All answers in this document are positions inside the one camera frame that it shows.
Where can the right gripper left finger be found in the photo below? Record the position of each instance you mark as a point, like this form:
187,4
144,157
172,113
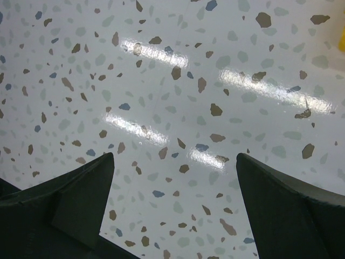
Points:
60,218

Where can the yellow plastic tray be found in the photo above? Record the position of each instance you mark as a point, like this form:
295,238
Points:
341,44

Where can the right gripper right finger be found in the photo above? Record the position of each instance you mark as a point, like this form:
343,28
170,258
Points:
290,218

